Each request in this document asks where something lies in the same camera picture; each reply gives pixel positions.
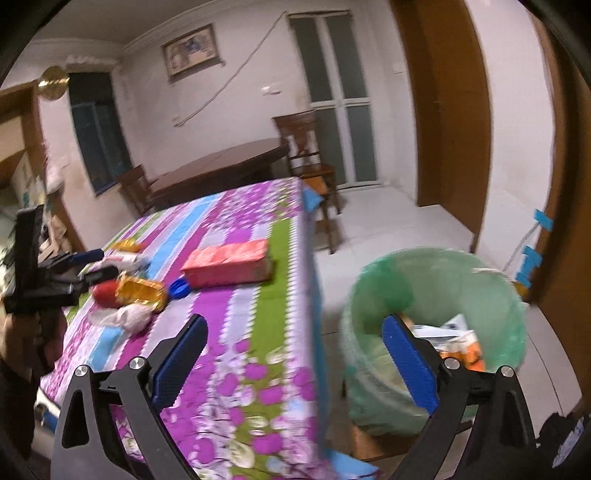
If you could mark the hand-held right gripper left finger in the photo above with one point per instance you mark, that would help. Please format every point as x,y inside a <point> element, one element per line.
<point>180,364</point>

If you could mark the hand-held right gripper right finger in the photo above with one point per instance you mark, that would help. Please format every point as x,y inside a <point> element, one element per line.
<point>411,364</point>

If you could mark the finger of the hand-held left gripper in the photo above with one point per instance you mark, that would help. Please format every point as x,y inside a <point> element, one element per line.
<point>99,275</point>
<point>87,256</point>

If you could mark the red apple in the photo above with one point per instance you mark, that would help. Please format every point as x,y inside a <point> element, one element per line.
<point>104,294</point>

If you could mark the silver striped wrapper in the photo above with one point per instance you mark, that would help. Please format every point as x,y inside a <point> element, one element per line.
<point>130,261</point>

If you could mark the green lined trash bin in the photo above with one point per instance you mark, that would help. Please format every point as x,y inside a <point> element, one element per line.
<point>369,332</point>

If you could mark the orange snack wrapper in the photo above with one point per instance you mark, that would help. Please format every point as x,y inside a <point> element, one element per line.
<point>466,351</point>

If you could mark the person's left forearm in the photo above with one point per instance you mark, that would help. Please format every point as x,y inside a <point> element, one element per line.
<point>16,406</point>

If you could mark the person's left hand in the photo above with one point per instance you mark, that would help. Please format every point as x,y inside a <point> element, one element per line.
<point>27,339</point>

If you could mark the yellow snack wrapper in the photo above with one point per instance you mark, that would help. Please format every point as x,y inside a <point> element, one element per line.
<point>125,245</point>

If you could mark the gold foil wrapper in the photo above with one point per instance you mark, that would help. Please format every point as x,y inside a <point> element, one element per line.
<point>138,290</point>

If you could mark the white crumpled tissue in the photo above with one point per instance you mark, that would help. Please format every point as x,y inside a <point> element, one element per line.
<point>131,317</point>

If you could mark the blue bottle cap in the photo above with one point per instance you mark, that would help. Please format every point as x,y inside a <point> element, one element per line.
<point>179,288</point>

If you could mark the dark wooden chair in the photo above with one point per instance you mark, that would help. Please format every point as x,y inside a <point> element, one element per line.
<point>309,154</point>
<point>136,190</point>

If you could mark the purple floral tablecloth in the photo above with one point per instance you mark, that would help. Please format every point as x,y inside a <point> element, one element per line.
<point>258,332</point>

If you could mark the brown cardboard piece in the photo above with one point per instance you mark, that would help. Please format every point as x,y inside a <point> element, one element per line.
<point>376,443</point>

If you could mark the hanging white plastic bag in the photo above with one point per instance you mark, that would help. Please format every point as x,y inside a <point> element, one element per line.
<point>54,174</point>

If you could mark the red drink carton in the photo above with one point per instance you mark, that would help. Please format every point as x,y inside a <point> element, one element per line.
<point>226,263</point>

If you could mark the dark window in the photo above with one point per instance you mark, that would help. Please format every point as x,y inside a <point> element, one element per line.
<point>99,134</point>

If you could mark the blue tape strip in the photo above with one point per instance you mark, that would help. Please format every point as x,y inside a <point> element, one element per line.
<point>528,266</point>
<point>544,219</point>

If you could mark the dark wooden dining table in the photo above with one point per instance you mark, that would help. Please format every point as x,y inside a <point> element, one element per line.
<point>217,162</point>

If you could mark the brown wooden door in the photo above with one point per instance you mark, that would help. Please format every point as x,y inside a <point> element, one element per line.
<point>438,106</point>

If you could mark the white glass door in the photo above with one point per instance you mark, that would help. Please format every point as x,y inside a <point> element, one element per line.
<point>337,97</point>

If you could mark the round gold wall plate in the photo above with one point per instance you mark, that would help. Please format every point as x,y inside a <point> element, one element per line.
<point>53,82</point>

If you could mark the brown wooden door frame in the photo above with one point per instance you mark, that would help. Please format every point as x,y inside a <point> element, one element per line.
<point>561,194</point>

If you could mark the framed wall picture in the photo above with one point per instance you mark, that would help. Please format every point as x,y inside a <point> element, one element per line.
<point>191,51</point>

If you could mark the white wall switch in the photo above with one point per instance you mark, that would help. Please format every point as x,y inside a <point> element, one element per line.
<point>270,90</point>

